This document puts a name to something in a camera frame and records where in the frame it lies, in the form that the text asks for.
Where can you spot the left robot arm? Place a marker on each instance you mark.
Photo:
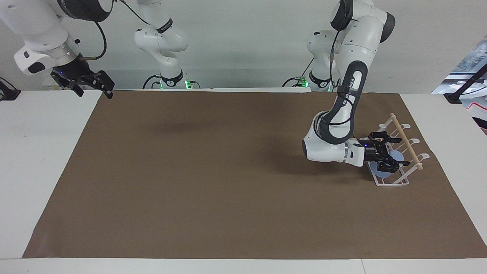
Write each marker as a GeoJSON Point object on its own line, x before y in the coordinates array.
{"type": "Point", "coordinates": [352, 45]}

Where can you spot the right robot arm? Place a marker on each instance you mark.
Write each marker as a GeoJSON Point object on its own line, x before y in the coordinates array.
{"type": "Point", "coordinates": [42, 32]}

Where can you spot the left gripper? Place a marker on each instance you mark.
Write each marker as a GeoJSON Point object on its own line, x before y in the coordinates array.
{"type": "Point", "coordinates": [369, 152]}

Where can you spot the black stand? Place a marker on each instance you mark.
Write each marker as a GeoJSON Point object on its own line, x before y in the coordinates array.
{"type": "Point", "coordinates": [8, 91]}
{"type": "Point", "coordinates": [466, 85]}

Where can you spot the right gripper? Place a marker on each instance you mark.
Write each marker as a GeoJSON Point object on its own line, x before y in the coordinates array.
{"type": "Point", "coordinates": [71, 66]}

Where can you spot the light blue plate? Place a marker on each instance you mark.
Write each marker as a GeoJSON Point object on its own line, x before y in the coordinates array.
{"type": "Point", "coordinates": [381, 173]}

